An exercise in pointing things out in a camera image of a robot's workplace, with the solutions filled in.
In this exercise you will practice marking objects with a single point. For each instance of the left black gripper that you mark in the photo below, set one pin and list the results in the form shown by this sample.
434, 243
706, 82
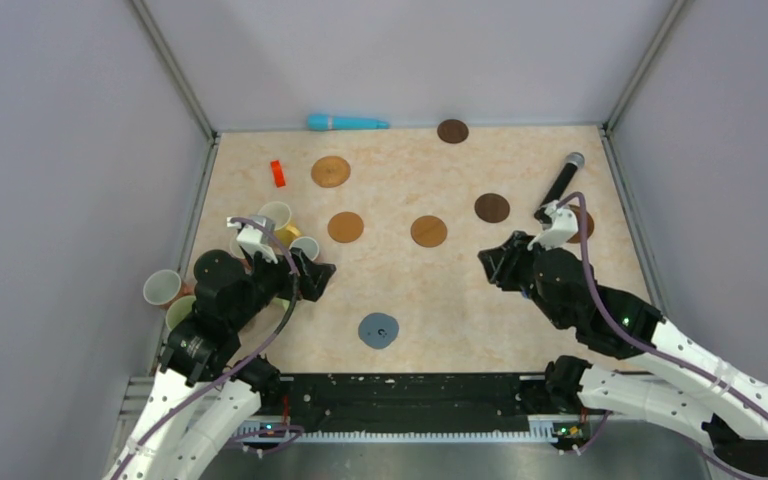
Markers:
313, 276

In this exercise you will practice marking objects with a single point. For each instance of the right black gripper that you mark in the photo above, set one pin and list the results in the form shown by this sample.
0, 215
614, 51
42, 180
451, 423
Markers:
500, 262

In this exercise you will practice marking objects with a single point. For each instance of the dark wooden coaster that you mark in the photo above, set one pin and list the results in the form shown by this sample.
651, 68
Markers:
492, 208
453, 131

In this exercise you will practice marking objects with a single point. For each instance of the light wooden coaster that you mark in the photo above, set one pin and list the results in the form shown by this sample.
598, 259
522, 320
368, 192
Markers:
428, 231
345, 227

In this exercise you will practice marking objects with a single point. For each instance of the woven rattan coaster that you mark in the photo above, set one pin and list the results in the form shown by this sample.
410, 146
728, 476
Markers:
330, 171

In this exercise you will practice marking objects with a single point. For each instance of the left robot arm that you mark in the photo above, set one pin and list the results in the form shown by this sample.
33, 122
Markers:
212, 373

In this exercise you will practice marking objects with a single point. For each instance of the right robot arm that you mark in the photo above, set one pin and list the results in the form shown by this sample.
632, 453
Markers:
697, 394

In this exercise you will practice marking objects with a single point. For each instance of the grey silicone coaster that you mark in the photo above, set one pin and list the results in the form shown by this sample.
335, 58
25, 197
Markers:
378, 330

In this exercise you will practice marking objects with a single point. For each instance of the brown grooved coaster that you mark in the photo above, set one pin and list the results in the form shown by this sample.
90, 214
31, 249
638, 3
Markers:
585, 225

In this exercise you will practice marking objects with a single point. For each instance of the pink printed mug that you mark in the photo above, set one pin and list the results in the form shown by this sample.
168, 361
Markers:
308, 245

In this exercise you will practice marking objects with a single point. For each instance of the red block near cups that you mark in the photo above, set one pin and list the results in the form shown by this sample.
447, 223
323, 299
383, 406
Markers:
278, 174

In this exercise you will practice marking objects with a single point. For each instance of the black microphone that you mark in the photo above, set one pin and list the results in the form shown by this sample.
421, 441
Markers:
572, 163

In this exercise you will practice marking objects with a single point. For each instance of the pale green mug off table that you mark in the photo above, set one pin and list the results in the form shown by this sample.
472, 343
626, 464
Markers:
178, 311

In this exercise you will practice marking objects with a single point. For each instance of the turquoise microphone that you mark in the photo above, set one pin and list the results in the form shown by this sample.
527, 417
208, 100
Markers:
325, 122

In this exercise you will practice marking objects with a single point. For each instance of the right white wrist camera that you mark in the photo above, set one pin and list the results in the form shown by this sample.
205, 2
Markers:
563, 225

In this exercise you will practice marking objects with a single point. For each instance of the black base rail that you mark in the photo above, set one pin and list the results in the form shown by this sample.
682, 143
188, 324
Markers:
418, 408

